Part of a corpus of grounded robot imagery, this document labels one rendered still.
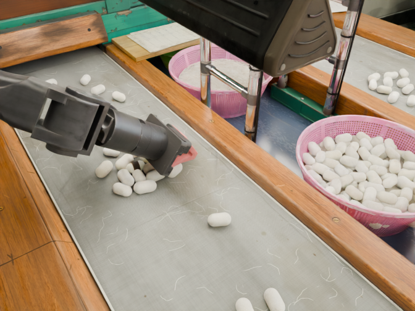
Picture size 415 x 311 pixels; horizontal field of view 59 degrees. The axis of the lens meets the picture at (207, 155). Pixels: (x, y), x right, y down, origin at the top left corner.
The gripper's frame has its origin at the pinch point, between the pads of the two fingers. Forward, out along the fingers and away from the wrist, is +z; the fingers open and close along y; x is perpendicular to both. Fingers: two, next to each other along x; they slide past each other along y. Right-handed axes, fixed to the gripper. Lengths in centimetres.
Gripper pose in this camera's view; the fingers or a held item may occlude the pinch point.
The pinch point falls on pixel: (192, 154)
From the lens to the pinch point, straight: 67.5
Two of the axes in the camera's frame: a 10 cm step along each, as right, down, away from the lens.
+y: -5.8, -5.2, 6.2
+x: -5.2, 8.3, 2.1
